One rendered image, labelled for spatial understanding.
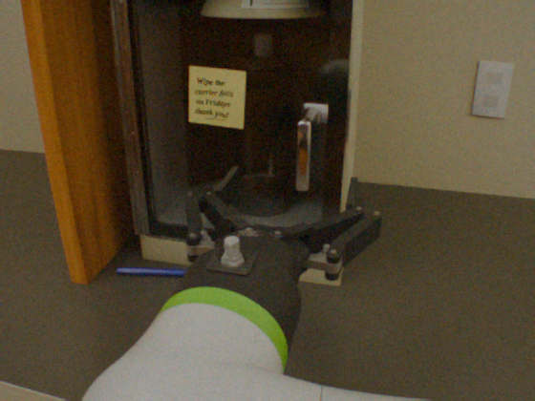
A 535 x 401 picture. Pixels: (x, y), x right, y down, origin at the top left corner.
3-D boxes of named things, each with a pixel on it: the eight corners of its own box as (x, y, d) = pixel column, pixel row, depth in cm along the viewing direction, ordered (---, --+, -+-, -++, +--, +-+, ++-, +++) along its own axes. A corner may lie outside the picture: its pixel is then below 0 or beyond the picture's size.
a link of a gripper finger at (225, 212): (261, 267, 44) (246, 272, 44) (212, 217, 53) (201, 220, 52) (260, 230, 42) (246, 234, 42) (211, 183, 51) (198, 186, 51)
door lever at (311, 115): (317, 177, 64) (298, 175, 65) (321, 107, 60) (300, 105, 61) (311, 194, 60) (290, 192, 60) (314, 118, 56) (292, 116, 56)
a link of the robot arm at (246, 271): (166, 385, 36) (286, 409, 34) (147, 256, 31) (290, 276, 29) (194, 334, 41) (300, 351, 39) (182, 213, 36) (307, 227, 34)
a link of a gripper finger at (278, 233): (267, 231, 42) (276, 238, 41) (359, 199, 48) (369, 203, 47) (266, 268, 44) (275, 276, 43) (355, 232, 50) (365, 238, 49)
